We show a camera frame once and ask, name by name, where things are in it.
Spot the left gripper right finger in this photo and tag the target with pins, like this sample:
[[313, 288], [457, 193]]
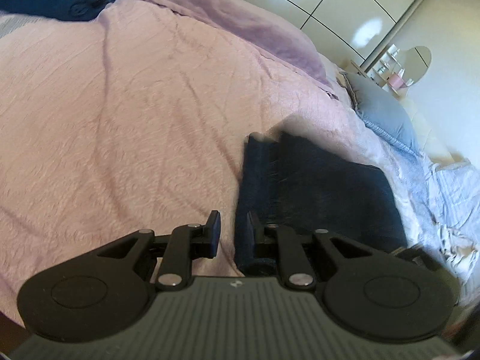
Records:
[[282, 244]]

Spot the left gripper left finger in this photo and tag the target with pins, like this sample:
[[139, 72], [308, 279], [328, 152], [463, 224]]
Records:
[[179, 249]]

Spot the dark blue denim jeans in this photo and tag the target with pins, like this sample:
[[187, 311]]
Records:
[[294, 182]]

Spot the pink textured bedspread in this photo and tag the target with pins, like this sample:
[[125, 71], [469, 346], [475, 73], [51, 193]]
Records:
[[137, 120]]

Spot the grey blue pillow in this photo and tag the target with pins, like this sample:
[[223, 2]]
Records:
[[381, 112]]

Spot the light blue striped sheet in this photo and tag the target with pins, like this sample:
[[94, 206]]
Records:
[[445, 201]]

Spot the pink cup on shelf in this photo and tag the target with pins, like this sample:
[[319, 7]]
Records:
[[395, 81]]

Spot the lilac fleece blanket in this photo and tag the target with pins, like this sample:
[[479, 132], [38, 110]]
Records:
[[243, 22]]

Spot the blue folded garment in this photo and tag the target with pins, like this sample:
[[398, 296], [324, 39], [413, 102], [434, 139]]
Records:
[[63, 10]]

